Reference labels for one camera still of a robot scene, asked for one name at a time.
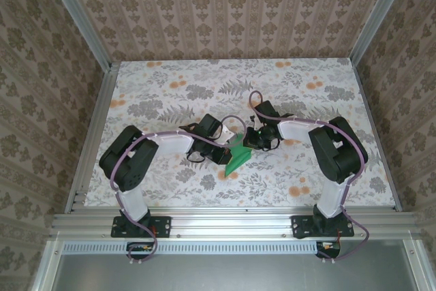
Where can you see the green square paper sheet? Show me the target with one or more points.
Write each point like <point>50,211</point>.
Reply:
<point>238,163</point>

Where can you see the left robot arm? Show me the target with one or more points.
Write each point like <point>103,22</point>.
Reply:
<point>136,168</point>

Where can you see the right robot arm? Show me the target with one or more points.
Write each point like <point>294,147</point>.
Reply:
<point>340,154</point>

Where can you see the floral patterned table cover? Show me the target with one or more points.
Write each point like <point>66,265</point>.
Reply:
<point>204,83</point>

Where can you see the grey metal panel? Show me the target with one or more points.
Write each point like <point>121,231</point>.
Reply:
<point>221,274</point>

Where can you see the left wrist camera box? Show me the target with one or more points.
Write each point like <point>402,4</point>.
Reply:
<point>226,132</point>

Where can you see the long aluminium base rail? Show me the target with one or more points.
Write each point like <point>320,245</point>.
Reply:
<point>231,224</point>

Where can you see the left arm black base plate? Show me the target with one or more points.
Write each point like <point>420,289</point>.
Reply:
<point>161,226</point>

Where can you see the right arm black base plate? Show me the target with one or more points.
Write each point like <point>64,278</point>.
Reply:
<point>299,226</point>

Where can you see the aluminium table side rail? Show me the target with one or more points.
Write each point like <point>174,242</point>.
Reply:
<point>98,117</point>
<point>369,114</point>

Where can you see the aluminium frame post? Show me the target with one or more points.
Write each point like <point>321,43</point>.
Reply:
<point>378,11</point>
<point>78,22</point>

